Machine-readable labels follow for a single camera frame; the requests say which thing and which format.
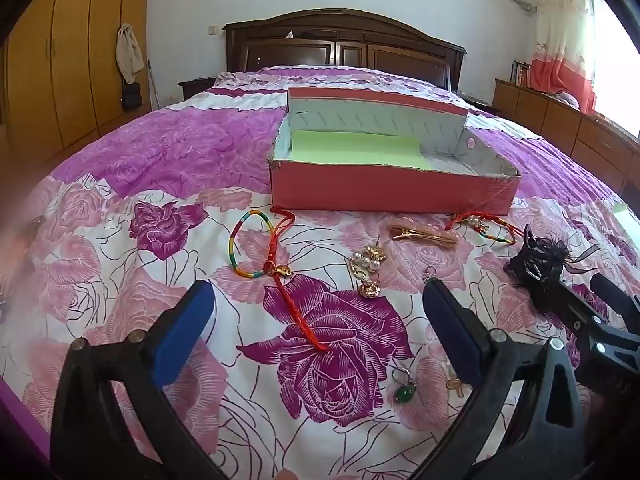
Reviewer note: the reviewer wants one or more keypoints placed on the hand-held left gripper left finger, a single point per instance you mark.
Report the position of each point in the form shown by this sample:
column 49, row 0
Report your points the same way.
column 182, row 330

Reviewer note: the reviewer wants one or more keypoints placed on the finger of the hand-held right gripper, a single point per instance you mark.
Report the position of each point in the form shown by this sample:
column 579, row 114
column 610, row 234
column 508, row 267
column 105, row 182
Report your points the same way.
column 587, row 312
column 617, row 297

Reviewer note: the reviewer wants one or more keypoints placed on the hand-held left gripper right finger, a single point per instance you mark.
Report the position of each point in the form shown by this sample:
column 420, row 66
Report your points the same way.
column 450, row 327

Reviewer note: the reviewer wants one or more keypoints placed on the black feather hair clip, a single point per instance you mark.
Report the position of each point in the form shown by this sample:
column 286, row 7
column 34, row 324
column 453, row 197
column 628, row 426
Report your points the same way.
column 542, row 260

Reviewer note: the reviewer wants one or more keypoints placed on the green gem pendant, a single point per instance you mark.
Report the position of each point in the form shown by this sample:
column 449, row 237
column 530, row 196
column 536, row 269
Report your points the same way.
column 405, row 392

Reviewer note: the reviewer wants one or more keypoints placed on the pink gold hair clip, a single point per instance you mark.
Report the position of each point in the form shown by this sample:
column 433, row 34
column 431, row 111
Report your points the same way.
column 425, row 235

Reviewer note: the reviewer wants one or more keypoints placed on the gold pearl earring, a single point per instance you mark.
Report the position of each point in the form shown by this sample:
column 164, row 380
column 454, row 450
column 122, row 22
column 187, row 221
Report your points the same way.
column 357, row 267
column 374, row 255

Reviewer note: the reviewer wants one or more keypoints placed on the pink cardboard box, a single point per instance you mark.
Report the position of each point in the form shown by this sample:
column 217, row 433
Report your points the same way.
column 375, row 190

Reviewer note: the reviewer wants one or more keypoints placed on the small silver earring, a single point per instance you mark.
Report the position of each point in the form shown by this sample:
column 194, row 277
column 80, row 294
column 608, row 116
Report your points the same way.
column 430, row 273

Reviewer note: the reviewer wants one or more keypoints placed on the gold bow earring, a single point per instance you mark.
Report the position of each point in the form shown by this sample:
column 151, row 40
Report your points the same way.
column 455, row 386

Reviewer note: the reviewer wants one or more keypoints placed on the floral pink bedspread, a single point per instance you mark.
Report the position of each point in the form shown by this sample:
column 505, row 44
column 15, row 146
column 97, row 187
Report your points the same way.
column 175, row 160

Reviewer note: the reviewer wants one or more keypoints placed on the long wooden dresser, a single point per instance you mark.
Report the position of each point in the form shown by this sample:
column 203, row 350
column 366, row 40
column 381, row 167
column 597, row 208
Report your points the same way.
column 560, row 125

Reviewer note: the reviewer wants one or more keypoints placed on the folded cloth bundle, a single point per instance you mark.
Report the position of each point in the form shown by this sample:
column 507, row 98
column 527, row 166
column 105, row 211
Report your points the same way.
column 567, row 100

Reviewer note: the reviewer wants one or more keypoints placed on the bright window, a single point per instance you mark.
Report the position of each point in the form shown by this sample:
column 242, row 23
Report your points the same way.
column 615, row 70

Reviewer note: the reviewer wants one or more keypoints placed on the hanging black bag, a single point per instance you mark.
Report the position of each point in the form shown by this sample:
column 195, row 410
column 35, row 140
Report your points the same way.
column 132, row 97

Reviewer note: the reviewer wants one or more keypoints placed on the dark wooden nightstand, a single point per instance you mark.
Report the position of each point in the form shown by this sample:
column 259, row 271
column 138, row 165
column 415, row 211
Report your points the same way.
column 197, row 87

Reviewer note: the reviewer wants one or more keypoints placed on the row of books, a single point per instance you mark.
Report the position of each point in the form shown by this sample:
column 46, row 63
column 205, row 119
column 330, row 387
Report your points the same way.
column 521, row 72

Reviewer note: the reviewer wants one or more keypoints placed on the white pole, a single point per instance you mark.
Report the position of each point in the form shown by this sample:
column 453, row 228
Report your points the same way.
column 152, row 85

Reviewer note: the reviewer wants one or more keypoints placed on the pink orange curtain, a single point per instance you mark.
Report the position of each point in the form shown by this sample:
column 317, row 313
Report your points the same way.
column 560, row 50

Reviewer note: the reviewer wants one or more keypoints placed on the hanging beige cloth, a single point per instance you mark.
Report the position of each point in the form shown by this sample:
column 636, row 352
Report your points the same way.
column 129, row 52

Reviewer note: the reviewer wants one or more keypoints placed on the wooden wardrobe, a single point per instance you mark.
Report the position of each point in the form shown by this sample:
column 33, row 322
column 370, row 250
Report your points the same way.
column 65, row 60

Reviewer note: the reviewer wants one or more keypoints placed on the dark wooden headboard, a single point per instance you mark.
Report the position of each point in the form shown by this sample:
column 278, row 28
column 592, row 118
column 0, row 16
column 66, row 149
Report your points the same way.
column 350, row 50

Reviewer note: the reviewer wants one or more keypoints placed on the white wall switch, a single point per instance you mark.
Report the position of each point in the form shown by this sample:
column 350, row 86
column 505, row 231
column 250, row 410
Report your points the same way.
column 213, row 31

